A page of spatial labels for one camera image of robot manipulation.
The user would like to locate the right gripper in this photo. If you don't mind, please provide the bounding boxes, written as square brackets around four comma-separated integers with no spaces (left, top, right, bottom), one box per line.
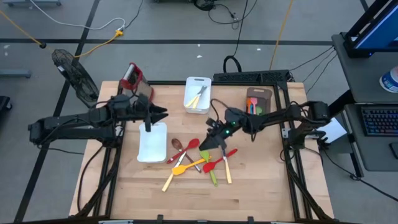
[198,108,249,152]

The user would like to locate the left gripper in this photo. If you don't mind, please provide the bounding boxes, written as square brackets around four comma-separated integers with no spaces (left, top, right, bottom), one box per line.
[107,93,169,133]

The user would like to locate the red silicone spoon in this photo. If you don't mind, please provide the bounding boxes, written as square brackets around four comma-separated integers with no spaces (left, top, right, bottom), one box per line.
[166,138,200,165]

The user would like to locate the red silicone spatula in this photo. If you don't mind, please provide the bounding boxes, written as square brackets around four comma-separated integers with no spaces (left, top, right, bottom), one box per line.
[202,148,239,174]

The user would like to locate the cream handled table knife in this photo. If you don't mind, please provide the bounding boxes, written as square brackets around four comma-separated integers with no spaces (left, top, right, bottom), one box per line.
[161,151,187,192]
[221,148,233,185]
[185,86,206,108]
[192,86,208,110]

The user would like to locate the large white plastic bin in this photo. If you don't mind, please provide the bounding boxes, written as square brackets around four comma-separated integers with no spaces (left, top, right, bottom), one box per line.
[136,121,168,164]

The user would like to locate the long green silicone spoon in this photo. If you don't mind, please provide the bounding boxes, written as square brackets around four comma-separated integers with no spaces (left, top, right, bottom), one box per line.
[199,149,219,187]

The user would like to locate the brown wooden spoon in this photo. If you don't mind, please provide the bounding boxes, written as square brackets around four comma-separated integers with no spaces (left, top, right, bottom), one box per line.
[171,138,202,174]

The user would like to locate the yellow silicone spatula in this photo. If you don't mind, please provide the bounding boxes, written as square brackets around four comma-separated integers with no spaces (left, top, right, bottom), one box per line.
[171,157,208,176]

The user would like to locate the small white plastic bin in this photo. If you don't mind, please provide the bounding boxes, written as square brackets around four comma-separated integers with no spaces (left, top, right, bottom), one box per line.
[183,76,213,114]

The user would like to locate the red and steel container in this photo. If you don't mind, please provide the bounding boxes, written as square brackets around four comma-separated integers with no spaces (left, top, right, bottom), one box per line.
[119,62,155,103]

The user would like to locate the grey translucent plastic bin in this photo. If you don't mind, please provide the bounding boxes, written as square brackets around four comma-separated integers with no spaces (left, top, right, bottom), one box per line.
[245,86,274,116]

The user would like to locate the black perforated power strip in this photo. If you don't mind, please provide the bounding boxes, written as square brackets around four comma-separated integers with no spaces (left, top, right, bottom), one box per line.
[213,69,292,84]

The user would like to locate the black floor fan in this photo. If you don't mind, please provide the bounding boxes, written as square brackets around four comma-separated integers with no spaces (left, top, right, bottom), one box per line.
[51,49,100,109]

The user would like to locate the grey furniture foot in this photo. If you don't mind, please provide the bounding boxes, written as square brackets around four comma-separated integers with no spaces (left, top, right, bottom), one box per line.
[2,0,62,8]
[0,68,32,79]

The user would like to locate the black chair caster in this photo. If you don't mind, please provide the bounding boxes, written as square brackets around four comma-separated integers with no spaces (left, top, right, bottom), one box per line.
[0,95,13,113]

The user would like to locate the grey computer desk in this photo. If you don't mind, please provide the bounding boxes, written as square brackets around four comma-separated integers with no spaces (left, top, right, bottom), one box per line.
[331,30,398,172]

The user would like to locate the black backlit keyboard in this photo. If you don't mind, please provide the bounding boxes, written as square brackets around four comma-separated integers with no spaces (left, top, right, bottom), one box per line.
[360,105,398,137]

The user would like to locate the white and blue tub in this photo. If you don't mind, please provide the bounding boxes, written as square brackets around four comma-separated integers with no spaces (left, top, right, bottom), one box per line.
[379,65,398,94]

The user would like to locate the black computer monitor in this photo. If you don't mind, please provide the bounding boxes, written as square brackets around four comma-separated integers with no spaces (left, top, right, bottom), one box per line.
[343,0,398,58]

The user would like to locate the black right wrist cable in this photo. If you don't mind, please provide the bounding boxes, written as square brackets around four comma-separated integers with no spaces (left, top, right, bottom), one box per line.
[210,98,233,116]

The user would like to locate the black aluminium table frame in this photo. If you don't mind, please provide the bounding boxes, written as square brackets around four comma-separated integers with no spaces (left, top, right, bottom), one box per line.
[68,80,336,224]

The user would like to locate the black looped cable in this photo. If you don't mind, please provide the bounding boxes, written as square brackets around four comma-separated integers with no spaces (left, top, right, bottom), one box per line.
[222,0,249,74]

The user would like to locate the yellow extension cable with plug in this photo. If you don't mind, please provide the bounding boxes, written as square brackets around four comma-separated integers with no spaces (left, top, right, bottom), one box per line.
[0,10,125,59]

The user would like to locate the thick black hanging cable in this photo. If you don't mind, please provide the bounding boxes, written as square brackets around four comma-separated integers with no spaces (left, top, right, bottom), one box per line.
[76,144,105,213]

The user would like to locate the black cable bundle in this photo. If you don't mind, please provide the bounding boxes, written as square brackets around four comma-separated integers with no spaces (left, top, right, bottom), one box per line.
[192,0,259,30]

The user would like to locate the white floor cable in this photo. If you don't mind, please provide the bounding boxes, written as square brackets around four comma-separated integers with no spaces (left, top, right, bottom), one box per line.
[29,0,126,31]

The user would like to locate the thin black cable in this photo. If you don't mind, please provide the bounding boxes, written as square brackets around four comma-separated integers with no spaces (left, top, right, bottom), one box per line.
[303,51,338,95]
[289,45,336,72]

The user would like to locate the yellow floor cable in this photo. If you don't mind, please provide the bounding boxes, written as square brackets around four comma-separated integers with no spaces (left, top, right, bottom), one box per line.
[269,0,295,71]

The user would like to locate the long black floor cable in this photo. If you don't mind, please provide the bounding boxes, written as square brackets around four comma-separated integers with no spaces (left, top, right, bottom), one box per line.
[320,146,398,203]

